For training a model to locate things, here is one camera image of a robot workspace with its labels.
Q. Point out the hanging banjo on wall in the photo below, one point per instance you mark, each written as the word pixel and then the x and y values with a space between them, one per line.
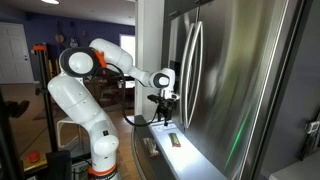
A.
pixel 59 36

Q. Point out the brown snack packet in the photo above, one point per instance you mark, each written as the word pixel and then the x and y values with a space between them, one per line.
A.
pixel 151 146

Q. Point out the hanging guitar on wall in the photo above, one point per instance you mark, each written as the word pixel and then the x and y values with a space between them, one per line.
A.
pixel 73 39

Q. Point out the black tripod stand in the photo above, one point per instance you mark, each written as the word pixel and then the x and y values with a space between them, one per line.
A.
pixel 40 53

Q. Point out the red emergency stop button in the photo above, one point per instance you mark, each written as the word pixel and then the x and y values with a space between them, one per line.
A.
pixel 33 156

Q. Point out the ceiling light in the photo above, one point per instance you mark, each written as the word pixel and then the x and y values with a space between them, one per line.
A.
pixel 55 2

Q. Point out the stainless steel refrigerator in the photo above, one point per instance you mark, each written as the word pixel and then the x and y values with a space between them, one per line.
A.
pixel 227 56

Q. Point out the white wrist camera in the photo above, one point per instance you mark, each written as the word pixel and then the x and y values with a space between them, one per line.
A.
pixel 169 94

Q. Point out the red green snack packet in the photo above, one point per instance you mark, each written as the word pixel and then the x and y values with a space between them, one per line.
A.
pixel 174 140

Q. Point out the white stool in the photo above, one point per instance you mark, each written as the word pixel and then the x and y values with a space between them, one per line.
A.
pixel 69 134

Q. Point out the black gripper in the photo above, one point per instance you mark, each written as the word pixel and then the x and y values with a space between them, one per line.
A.
pixel 164 107

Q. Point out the white door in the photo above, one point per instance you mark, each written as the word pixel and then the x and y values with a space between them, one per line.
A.
pixel 15 66

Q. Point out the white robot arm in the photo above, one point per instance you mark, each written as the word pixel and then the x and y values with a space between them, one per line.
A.
pixel 69 92

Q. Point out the open freezer drawer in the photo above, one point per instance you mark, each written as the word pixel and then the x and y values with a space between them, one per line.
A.
pixel 172 163

